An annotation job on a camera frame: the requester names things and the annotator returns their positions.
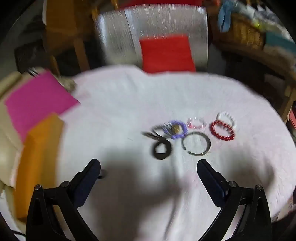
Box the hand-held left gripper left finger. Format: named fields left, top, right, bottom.
left=25, top=159, right=102, bottom=241

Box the pale pink fleece blanket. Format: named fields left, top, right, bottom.
left=0, top=66, right=296, bottom=241

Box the silver bangle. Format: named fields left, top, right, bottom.
left=181, top=132, right=211, bottom=156

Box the purple bead bracelet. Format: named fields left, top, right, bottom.
left=163, top=120, right=189, bottom=139

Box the silver wristwatch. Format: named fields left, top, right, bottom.
left=142, top=124, right=183, bottom=141

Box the white bead bracelet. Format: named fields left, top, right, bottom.
left=217, top=112, right=237, bottom=130

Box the pink clear bead bracelet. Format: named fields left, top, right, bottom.
left=187, top=117, right=207, bottom=129

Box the black hair tie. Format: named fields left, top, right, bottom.
left=151, top=139, right=173, bottom=160

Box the silver foil sheet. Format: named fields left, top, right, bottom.
left=95, top=6, right=208, bottom=72

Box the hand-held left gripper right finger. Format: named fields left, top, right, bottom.
left=196, top=159, right=272, bottom=241

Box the blue cloth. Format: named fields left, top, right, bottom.
left=218, top=2, right=234, bottom=33

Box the wicker basket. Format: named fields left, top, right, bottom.
left=220, top=11, right=266, bottom=50

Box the red cushion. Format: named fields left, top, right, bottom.
left=139, top=34, right=196, bottom=74

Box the magenta cushion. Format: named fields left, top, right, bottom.
left=5, top=71, right=81, bottom=142

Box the red bead bracelet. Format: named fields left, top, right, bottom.
left=210, top=120, right=235, bottom=141

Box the orange cardboard box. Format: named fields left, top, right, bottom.
left=14, top=113, right=65, bottom=220

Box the wooden shelf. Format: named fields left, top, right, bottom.
left=213, top=39, right=296, bottom=121

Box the patterned beige cloth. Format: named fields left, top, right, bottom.
left=58, top=76, right=78, bottom=92

